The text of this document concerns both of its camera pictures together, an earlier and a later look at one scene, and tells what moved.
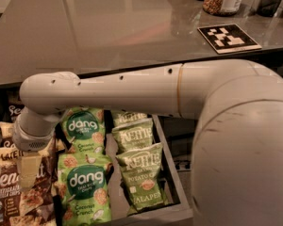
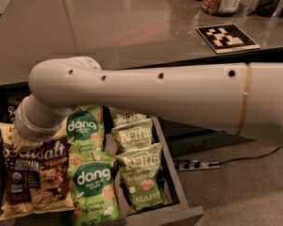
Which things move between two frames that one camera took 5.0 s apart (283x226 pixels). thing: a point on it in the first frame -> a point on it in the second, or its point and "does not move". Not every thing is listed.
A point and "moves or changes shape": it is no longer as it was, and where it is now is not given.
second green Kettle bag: [133, 136] does not move
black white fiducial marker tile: [226, 39] does not move
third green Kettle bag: [124, 117] does not move
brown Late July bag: [11, 204] moves or changes shape
